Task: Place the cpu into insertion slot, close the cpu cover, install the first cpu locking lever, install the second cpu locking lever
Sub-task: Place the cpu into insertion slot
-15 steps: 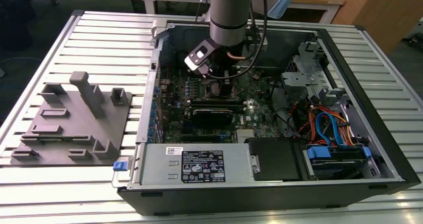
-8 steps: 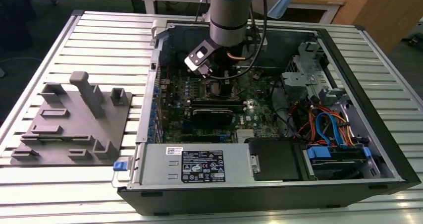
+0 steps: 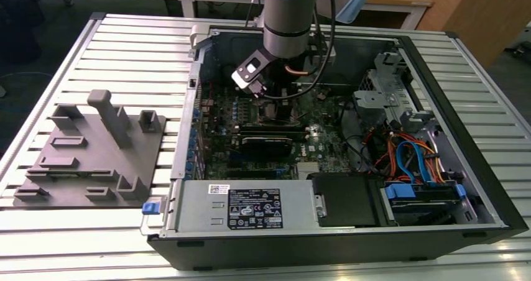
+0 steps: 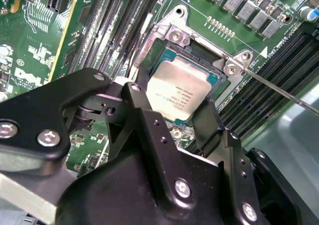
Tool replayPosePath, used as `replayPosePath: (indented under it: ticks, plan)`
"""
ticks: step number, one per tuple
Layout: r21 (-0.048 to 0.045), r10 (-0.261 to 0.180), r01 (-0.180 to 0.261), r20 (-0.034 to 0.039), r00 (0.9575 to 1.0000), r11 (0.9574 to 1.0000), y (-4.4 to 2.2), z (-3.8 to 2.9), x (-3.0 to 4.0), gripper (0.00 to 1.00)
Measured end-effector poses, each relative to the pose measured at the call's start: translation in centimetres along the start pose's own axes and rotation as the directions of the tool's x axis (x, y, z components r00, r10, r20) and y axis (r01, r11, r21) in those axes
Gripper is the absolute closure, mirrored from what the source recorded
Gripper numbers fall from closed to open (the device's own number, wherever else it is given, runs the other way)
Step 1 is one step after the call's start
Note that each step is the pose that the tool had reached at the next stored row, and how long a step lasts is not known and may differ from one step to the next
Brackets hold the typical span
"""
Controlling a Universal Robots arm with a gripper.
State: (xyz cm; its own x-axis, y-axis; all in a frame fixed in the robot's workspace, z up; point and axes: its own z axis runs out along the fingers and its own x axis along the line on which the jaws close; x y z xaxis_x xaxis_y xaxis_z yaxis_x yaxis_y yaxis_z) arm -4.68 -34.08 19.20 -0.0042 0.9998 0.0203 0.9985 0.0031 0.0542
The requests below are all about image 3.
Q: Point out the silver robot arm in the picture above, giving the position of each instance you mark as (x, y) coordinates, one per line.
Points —
(288, 20)

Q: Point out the CPU socket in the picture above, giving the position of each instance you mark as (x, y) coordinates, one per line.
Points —
(262, 113)

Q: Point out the black RAM slot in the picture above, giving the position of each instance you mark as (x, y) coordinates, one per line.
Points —
(274, 127)

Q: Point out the green motherboard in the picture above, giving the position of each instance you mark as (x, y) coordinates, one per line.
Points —
(331, 128)

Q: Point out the black graphics card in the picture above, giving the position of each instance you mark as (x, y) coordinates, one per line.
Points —
(266, 149)

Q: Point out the metal disk bay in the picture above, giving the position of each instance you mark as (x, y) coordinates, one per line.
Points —
(371, 102)

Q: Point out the grey case latch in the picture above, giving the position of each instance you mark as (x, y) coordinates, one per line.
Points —
(198, 38)

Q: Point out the silver chipset heatsink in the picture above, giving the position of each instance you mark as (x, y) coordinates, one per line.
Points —
(308, 167)

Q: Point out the hard disk in blue carrier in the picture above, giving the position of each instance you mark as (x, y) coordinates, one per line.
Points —
(400, 191)

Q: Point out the silver power supply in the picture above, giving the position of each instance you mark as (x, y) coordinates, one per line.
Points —
(195, 206)

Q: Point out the grey parts rack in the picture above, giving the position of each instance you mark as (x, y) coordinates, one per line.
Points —
(103, 156)

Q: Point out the blue case latch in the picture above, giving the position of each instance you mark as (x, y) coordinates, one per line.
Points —
(150, 209)

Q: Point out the wooden cabinet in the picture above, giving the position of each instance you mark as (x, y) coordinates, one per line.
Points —
(476, 13)

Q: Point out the black PC case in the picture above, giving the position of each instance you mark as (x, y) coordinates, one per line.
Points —
(290, 253)

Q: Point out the grey chair base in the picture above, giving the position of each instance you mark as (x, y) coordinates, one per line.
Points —
(521, 46)

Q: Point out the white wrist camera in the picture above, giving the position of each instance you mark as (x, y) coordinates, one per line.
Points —
(248, 69)

